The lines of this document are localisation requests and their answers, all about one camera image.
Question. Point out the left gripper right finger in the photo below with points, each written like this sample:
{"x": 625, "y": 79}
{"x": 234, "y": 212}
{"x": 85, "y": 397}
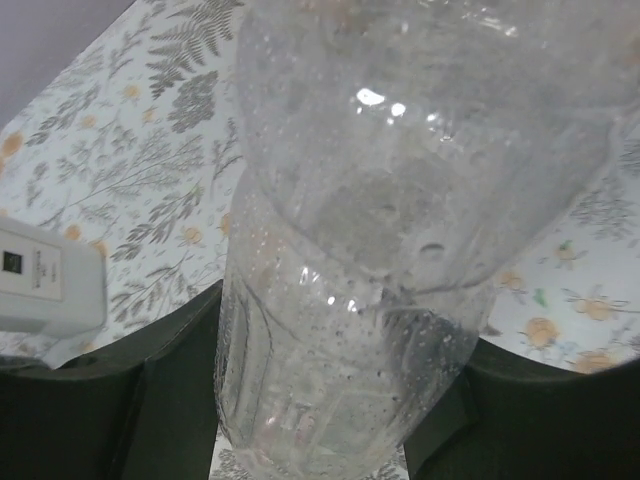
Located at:
{"x": 507, "y": 417}

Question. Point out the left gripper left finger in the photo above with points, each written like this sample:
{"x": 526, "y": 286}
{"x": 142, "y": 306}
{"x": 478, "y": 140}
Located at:
{"x": 142, "y": 407}

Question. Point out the clear bottle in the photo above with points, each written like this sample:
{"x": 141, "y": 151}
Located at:
{"x": 398, "y": 154}

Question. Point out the white square bottle black cap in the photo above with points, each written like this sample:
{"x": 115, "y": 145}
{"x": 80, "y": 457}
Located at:
{"x": 50, "y": 285}

